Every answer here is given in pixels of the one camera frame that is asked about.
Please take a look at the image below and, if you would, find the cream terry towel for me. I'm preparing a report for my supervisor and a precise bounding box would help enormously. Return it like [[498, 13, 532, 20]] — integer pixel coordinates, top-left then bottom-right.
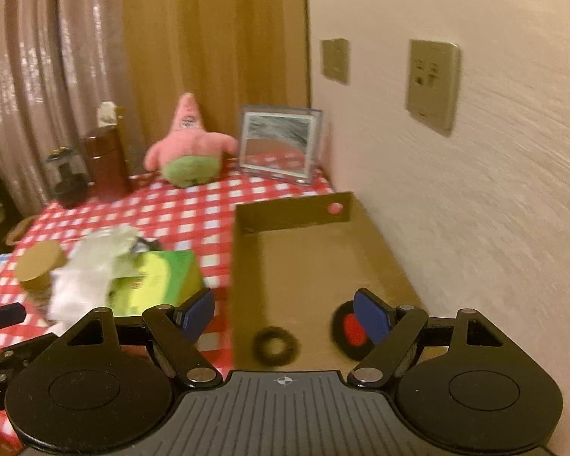
[[47, 225, 139, 323]]

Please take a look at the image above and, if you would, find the red black round object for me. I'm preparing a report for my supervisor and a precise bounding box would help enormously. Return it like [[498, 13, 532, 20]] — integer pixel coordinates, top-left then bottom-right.
[[330, 301, 374, 361]]

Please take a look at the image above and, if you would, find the red white checkered tablecloth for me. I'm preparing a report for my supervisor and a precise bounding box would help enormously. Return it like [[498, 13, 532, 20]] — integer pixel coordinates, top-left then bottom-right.
[[0, 161, 333, 373]]

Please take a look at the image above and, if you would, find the gold lid nut jar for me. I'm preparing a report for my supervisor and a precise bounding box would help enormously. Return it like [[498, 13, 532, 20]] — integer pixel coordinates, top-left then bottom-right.
[[14, 240, 68, 315]]

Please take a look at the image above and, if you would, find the brown cardboard box tray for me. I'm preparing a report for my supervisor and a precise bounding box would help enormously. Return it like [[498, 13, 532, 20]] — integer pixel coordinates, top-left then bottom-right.
[[227, 193, 421, 373]]

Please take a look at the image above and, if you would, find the dark brown wooden canister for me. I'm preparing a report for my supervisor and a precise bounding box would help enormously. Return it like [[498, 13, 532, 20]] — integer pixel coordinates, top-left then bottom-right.
[[82, 126, 131, 203]]

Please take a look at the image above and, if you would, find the pink starfish plush toy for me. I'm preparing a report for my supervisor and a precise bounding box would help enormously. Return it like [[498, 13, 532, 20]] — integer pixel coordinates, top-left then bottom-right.
[[144, 93, 239, 188]]

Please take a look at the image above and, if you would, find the glass jar with dark base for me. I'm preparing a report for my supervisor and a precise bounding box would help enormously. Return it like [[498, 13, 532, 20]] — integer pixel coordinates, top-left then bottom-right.
[[46, 146, 89, 209]]

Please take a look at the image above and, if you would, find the framed sand picture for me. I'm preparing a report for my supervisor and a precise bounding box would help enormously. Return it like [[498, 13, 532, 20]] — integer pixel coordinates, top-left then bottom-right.
[[237, 105, 323, 185]]

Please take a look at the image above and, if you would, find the brown curtain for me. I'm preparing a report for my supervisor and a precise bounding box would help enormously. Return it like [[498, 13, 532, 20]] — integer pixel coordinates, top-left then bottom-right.
[[120, 0, 311, 154]]

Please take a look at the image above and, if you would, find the sheer grey curtain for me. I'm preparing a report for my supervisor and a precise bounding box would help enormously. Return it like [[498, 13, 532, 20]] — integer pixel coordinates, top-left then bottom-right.
[[0, 0, 145, 215]]

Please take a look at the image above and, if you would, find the black hair tie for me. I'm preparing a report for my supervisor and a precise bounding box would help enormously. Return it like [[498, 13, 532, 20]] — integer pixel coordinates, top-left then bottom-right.
[[252, 325, 299, 367]]

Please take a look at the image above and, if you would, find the beige wall socket plate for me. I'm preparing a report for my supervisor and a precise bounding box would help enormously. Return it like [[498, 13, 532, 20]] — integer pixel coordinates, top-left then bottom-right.
[[405, 39, 462, 136]]

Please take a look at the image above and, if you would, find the beige double wall switch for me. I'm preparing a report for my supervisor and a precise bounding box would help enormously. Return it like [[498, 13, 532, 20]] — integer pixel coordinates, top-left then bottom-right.
[[321, 38, 350, 84]]

